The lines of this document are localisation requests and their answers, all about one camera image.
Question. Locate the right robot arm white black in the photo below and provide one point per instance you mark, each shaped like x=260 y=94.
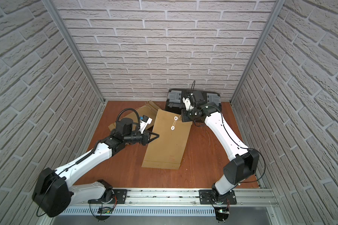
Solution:
x=243 y=160

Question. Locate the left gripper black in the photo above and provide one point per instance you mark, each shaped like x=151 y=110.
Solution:
x=145 y=138

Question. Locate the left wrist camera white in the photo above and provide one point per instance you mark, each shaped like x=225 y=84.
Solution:
x=144 y=122

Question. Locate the right aluminium corner post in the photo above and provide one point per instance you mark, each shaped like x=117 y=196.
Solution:
x=257 y=48

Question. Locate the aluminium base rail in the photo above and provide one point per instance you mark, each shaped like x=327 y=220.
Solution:
x=191 y=197

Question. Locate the left aluminium corner post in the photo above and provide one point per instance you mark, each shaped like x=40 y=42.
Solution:
x=54 y=13

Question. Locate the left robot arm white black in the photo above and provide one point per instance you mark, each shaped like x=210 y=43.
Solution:
x=55 y=189

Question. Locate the brown kraft file bag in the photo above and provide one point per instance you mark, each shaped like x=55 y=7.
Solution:
x=167 y=151
x=148 y=109

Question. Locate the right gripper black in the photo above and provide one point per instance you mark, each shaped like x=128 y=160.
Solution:
x=185 y=118

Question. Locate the black grey plastic toolbox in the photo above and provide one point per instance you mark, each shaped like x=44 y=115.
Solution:
x=176 y=97

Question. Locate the aluminium corner post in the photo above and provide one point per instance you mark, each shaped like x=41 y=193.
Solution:
x=54 y=13
x=257 y=48

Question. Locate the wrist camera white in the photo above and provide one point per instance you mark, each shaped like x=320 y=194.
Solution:
x=144 y=122
x=188 y=104

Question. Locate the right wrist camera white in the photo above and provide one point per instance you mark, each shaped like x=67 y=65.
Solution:
x=188 y=104

